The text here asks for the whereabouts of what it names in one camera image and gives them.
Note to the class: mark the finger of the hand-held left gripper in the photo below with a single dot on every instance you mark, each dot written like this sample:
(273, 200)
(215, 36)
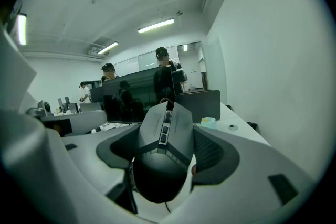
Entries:
(89, 120)

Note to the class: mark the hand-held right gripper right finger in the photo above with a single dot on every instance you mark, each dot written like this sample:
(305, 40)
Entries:
(249, 165)

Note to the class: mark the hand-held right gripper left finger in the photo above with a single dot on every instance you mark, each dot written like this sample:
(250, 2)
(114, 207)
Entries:
(78, 165)

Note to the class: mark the black angular mouse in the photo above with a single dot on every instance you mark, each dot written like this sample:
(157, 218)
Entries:
(160, 175)

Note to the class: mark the black monitor back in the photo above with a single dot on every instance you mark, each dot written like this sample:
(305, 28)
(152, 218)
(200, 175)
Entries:
(96, 94)

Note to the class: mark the dark desktop monitor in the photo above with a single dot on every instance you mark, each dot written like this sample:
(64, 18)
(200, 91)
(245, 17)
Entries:
(60, 103)

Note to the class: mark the black floor box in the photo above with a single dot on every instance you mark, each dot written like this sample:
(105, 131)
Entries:
(252, 125)

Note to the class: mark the small grey round object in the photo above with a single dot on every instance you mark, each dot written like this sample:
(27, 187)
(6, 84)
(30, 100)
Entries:
(232, 127)

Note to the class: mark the black curved monitor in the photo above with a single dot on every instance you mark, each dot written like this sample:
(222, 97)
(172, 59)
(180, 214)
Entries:
(131, 102)

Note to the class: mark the grey device with round lens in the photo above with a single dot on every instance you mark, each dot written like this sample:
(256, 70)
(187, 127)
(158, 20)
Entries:
(43, 108)

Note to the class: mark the black waste bin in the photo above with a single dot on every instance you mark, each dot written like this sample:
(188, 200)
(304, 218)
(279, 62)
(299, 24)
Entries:
(228, 107)

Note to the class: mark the ceiling tube light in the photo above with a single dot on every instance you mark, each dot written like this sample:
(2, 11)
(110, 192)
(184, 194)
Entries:
(156, 25)
(107, 48)
(22, 30)

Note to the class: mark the dark grey flat monitor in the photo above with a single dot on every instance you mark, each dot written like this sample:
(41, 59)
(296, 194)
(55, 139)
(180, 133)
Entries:
(199, 105)

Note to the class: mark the ceiling air vent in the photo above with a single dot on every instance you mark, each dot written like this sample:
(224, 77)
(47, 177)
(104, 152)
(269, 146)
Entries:
(101, 40)

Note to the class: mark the glass door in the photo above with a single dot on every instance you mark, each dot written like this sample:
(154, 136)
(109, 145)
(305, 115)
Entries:
(191, 60)

